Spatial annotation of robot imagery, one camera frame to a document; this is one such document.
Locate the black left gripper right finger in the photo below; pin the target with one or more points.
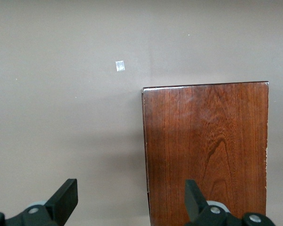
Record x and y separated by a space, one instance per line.
193 202

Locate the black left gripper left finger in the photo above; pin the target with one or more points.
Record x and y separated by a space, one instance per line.
61 200

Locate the dark brown wooden cabinet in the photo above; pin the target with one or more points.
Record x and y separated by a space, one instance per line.
202 146

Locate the small square tape patch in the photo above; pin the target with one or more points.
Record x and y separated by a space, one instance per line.
120 66

